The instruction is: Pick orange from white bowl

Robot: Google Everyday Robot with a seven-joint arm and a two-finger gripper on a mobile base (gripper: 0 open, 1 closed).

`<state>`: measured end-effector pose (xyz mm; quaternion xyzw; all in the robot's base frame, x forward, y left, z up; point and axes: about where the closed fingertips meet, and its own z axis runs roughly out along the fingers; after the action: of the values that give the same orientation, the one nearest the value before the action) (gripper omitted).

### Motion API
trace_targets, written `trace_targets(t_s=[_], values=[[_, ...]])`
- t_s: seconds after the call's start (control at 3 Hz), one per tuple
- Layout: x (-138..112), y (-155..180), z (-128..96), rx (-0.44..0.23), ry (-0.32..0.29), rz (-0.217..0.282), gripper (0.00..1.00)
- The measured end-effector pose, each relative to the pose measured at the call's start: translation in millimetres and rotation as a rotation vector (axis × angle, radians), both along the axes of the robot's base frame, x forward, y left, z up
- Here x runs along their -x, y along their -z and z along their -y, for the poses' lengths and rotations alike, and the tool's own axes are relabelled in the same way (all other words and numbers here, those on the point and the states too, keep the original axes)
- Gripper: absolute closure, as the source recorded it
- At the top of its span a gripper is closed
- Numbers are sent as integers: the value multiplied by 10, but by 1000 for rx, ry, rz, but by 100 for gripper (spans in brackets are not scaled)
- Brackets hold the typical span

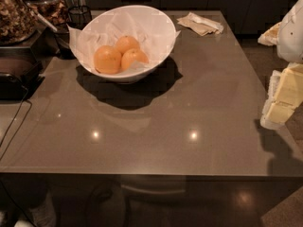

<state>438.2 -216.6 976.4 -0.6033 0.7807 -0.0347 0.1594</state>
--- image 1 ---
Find black wire basket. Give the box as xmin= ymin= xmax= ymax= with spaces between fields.
xmin=68 ymin=6 xmax=92 ymax=29

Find folded paper napkins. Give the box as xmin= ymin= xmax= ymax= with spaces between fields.
xmin=177 ymin=12 xmax=224 ymax=36

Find white scoop handle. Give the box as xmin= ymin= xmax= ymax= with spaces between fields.
xmin=26 ymin=2 xmax=58 ymax=32

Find white ceramic bowl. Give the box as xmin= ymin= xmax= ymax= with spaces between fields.
xmin=68 ymin=5 xmax=178 ymax=83

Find glass jar of dried snacks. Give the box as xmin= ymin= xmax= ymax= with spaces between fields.
xmin=0 ymin=0 xmax=36 ymax=45

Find orange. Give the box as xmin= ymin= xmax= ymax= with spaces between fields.
xmin=94 ymin=45 xmax=122 ymax=74
xmin=115 ymin=36 xmax=140 ymax=54
xmin=121 ymin=48 xmax=149 ymax=71

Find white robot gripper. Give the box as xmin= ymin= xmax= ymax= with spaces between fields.
xmin=258 ymin=0 xmax=303 ymax=130

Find black power cable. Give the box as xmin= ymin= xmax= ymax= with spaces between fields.
xmin=0 ymin=85 xmax=33 ymax=161

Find white paper bowl liner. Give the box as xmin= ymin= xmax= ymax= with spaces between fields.
xmin=69 ymin=6 xmax=177 ymax=78

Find black appliance on left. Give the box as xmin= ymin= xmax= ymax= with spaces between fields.
xmin=0 ymin=48 xmax=44 ymax=100

